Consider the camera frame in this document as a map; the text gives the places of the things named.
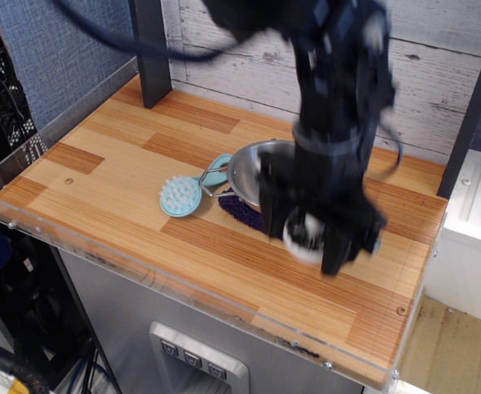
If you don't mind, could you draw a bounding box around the purple folded cloth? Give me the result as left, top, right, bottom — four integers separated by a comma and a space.
218, 195, 284, 240

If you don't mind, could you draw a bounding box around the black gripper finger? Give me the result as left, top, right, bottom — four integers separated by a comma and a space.
259, 181, 295, 240
321, 224, 364, 276

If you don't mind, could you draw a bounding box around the dark right post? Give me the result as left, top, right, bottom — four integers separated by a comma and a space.
437, 69, 481, 199

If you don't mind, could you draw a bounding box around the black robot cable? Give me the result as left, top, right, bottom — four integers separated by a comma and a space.
51, 0, 404, 181

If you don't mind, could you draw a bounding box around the steel bowl with handles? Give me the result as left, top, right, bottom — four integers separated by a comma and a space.
199, 139, 299, 210

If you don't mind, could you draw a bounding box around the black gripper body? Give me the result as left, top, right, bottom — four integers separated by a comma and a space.
259, 144, 387, 254

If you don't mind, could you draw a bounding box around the teal scrub brush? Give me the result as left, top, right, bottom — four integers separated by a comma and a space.
159, 154, 232, 218

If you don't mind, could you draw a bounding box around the silver button panel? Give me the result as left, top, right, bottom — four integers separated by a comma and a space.
149, 321, 250, 393

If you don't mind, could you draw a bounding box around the dark left post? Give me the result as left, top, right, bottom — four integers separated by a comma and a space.
129, 0, 172, 108

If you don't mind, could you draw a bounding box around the black plastic crate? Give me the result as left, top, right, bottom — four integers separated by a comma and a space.
0, 48, 36, 150

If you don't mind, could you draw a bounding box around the dark post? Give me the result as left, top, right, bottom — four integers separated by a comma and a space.
437, 69, 481, 199
129, 0, 172, 108

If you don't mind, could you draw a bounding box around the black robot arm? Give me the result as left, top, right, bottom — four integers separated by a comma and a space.
206, 1, 395, 276

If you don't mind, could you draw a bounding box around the black and white round brush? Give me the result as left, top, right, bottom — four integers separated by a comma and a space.
282, 208, 325, 264

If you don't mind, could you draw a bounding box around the white aluminium block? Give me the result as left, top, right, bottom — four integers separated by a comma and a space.
423, 150, 481, 319

